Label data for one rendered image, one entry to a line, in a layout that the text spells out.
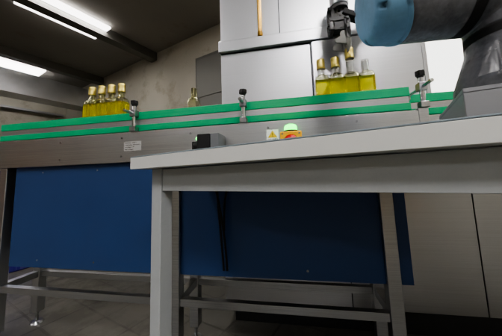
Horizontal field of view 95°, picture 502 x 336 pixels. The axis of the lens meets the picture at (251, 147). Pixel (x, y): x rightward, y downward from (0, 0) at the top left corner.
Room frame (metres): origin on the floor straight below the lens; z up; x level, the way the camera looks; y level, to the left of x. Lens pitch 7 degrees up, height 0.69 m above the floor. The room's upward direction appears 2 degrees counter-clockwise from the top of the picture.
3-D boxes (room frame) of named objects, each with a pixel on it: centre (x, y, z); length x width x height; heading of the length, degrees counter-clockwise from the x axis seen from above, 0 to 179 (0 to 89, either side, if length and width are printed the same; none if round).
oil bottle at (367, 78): (0.90, -0.48, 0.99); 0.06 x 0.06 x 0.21; 78
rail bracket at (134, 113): (0.90, 0.48, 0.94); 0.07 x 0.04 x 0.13; 169
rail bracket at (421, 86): (0.75, -0.57, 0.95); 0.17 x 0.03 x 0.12; 169
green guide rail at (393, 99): (0.91, 0.32, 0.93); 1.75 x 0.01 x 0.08; 79
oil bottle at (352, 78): (0.91, -0.42, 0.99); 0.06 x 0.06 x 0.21; 79
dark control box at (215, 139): (0.82, 0.14, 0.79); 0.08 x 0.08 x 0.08; 79
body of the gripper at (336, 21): (0.91, -0.39, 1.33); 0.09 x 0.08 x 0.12; 79
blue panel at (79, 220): (0.99, 0.28, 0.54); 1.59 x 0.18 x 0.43; 79
